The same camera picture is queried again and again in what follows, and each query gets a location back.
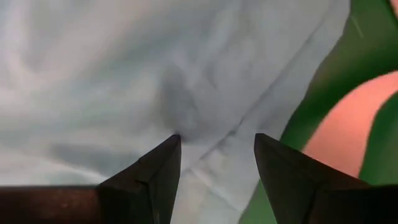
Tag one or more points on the white canvas tote bag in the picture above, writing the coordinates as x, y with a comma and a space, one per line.
351, 124

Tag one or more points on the light blue garment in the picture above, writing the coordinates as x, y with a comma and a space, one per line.
124, 77

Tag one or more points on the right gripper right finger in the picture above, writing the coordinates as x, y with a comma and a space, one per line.
286, 186

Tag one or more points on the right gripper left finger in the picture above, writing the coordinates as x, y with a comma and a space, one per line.
155, 186

